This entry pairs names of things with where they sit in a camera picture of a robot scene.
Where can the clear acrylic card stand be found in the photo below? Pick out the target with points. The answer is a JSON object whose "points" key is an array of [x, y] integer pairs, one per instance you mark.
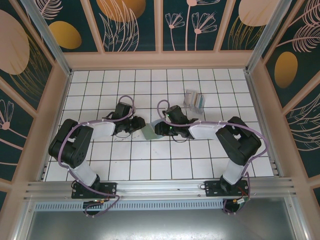
{"points": [[188, 100]]}

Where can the pale green card holder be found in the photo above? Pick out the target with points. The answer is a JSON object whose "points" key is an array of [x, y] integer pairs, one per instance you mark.
{"points": [[150, 132]]}

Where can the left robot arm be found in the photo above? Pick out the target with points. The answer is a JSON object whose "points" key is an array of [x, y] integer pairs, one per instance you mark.
{"points": [[75, 150]]}

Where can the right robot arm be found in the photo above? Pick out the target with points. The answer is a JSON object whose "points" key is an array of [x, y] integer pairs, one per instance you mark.
{"points": [[240, 145]]}

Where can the beige credit card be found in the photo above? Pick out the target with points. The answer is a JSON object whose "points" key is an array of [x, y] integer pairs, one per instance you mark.
{"points": [[194, 99]]}

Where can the teal credit card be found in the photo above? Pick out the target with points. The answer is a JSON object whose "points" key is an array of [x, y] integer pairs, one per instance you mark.
{"points": [[201, 102]]}

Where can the grey metal sheet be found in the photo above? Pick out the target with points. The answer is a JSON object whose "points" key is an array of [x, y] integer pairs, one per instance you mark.
{"points": [[160, 225]]}

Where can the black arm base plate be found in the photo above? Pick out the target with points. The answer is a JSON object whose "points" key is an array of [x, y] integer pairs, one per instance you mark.
{"points": [[212, 190], [110, 187]]}

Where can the aluminium mounting rail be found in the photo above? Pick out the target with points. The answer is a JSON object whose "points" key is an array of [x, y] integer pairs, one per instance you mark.
{"points": [[162, 187]]}

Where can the aluminium table side rail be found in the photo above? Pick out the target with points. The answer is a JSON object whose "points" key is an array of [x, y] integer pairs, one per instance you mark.
{"points": [[44, 171], [275, 167]]}

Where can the aluminium frame post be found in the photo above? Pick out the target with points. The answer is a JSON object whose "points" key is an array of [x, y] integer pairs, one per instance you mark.
{"points": [[267, 37], [53, 42]]}

